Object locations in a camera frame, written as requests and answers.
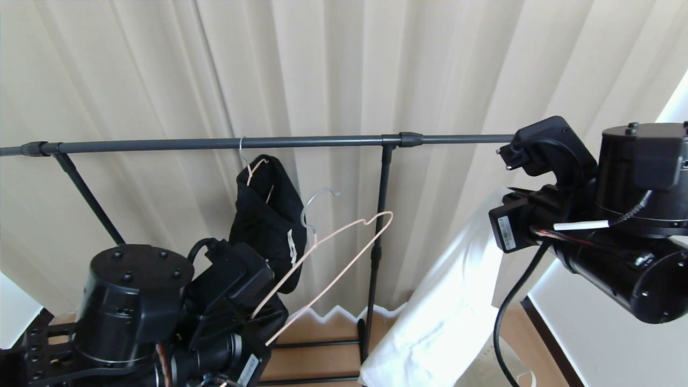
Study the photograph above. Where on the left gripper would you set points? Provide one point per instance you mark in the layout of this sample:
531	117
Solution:
226	360

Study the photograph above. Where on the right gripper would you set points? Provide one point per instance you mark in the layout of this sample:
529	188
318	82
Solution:
629	274

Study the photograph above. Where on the black shorts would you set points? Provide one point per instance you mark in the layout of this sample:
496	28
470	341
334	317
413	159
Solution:
263	226

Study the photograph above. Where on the pink clothes hanger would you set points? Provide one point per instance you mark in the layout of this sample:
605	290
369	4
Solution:
344	230
252	169

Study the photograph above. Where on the white garment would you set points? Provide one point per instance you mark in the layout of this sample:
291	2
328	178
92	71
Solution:
451	312

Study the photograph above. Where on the white laundry basket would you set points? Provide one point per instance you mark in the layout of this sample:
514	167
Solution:
529	376

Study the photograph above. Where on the black clothes rack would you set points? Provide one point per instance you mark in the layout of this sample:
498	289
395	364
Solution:
295	142

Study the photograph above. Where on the beige curtain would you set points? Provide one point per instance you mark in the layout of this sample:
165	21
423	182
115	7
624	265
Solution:
349	64

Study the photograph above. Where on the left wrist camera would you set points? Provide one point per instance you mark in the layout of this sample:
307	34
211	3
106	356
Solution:
236	279

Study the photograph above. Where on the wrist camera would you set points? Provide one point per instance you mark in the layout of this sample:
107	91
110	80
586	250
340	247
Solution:
236	279
548	145

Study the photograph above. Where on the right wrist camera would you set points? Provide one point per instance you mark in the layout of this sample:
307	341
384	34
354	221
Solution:
548	145

